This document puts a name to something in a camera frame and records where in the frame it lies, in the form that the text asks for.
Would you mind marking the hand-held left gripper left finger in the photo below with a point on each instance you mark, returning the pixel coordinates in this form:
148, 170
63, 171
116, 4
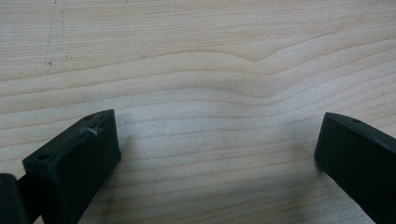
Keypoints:
71, 168

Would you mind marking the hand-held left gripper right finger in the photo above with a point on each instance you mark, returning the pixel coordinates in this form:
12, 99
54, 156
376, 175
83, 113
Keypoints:
358, 161

